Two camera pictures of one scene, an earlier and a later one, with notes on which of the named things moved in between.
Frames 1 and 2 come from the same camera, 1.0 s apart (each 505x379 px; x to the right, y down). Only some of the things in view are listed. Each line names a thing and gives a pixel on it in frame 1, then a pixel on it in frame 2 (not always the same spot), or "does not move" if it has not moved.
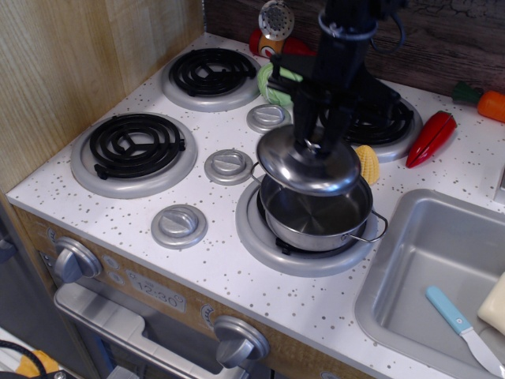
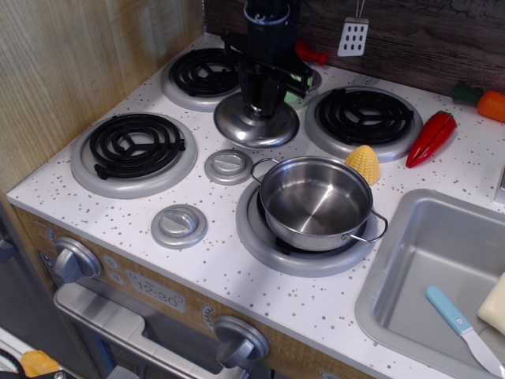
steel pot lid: [302, 169] -> [248, 127]
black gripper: [336, 73] -> [271, 45]
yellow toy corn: [369, 163] does not move
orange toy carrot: [490, 103] does not move
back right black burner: [392, 129] does not move
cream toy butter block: [491, 308] does not move
